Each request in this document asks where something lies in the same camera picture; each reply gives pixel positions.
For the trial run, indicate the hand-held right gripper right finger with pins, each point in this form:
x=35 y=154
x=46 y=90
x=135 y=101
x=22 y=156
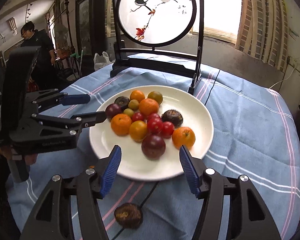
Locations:
x=190 y=173

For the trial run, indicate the checkered curtain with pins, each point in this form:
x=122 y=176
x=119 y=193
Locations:
x=262 y=25
x=109 y=17

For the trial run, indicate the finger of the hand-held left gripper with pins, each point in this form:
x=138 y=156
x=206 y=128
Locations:
x=75 y=99
x=90 y=120

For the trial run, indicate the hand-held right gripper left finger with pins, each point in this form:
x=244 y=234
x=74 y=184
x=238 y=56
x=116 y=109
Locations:
x=112 y=173

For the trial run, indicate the white wall socket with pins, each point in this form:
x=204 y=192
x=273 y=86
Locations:
x=296 y=64

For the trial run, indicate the red cherry tomato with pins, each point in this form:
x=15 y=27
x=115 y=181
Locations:
x=138 y=116
x=155 y=126
x=154 y=116
x=168 y=129

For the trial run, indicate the person's left hand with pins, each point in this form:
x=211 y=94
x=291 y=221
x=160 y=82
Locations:
x=32 y=158

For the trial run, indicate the purple passion fruit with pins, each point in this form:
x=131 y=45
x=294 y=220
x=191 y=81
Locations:
x=113 y=110
x=153 y=146

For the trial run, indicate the white plastic bag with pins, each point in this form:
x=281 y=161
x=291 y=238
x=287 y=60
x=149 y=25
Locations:
x=100 y=61

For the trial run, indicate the small yellow-green tangerine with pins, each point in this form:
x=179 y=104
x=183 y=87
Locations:
x=134 y=104
x=128 y=112

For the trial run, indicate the yellow-orange tangerine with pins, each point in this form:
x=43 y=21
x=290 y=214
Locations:
x=138 y=130

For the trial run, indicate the round bird painting table screen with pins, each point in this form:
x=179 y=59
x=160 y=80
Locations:
x=155 y=10

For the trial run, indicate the orange tangerine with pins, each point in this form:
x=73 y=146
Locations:
x=149 y=107
x=183 y=137
x=137 y=95
x=120 y=124

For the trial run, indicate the dark wooden cabinet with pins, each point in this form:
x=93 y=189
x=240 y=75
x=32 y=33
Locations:
x=86 y=12

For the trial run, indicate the brown water chestnut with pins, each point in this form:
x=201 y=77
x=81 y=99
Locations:
x=128 y=216
x=172 y=118
x=122 y=102

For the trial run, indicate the white round plate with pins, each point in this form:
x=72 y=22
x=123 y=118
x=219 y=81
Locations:
x=197 y=115

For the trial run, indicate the blue striped tablecloth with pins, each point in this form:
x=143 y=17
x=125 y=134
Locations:
x=240 y=130

